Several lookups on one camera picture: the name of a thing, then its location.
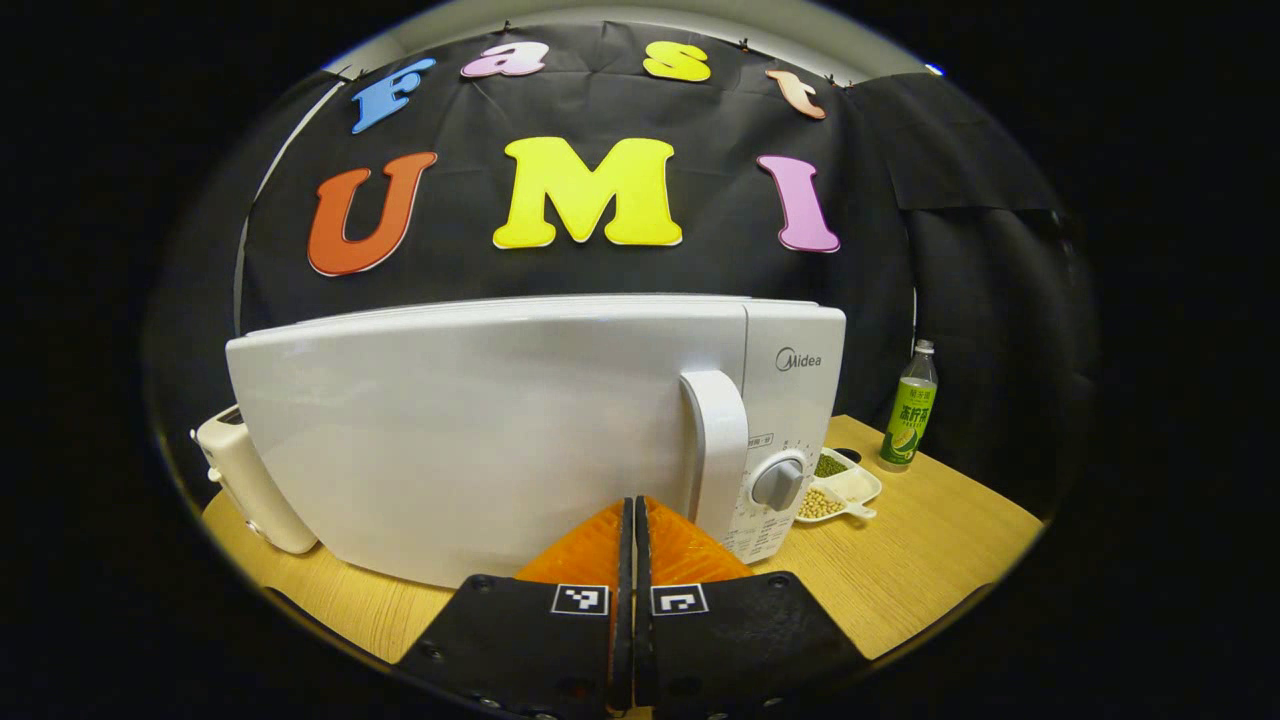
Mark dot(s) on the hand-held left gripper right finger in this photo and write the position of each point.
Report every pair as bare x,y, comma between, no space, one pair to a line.
740,640

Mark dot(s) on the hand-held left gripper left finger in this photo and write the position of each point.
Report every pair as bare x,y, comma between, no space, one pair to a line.
530,640

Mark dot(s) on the white microwave oven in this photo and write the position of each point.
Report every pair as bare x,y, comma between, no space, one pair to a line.
450,420

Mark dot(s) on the white divided dish of beans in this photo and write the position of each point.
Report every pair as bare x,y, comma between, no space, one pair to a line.
850,490

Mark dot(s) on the green drink bottle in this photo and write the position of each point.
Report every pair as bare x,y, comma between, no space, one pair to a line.
908,420

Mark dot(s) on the cream white toaster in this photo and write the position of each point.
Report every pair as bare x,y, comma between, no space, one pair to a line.
245,480

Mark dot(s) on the black backdrop cloth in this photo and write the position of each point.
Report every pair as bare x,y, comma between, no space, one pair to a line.
450,200

